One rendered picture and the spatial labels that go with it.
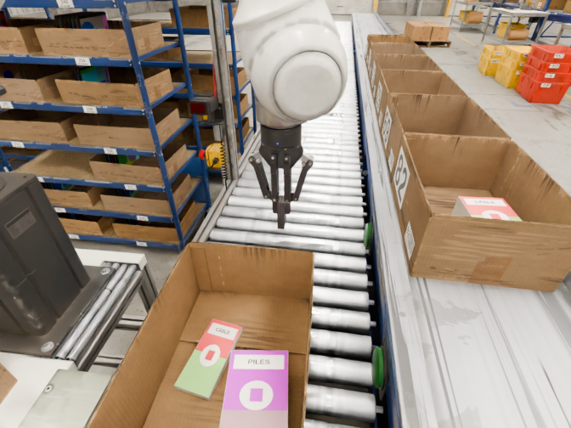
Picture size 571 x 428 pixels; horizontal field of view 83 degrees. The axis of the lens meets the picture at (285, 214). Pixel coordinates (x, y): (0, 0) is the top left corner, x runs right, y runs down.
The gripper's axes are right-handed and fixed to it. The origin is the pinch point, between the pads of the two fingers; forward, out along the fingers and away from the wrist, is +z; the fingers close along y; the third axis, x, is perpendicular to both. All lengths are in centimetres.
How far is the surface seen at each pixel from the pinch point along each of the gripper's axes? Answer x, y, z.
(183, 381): 27.9, 15.0, 22.3
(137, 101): -76, 76, 3
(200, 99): -44, 33, -9
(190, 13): -176, 87, -22
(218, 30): -53, 28, -28
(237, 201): -38, 23, 25
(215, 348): 20.3, 11.2, 22.3
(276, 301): 5.3, 0.6, 23.6
